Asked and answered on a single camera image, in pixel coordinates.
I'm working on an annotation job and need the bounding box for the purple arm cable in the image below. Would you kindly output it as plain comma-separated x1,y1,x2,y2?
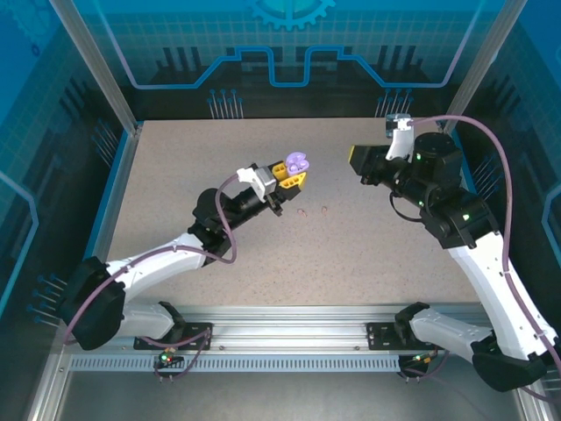
63,173,241,383
409,114,561,403

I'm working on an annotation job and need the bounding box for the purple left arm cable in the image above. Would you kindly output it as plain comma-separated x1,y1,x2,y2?
63,173,241,383

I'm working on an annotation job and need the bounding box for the aluminium front rail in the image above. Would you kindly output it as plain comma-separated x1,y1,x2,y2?
59,304,525,357

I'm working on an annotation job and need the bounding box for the blue table edge strip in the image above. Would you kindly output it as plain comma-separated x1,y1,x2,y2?
455,131,481,194
81,129,131,267

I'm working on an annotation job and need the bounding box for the purple earbud charging case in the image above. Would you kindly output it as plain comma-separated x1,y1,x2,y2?
283,150,311,175

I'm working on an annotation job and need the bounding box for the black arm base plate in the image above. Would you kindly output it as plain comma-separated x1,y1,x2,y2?
366,322,452,352
132,321,215,352

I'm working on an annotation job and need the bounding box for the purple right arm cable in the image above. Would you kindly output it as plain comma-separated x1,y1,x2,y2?
409,114,561,403

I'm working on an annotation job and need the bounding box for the aluminium frame post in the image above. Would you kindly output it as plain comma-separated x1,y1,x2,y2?
46,0,145,135
440,0,535,135

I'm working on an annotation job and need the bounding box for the slotted metal cable duct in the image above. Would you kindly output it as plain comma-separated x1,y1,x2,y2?
68,355,403,374

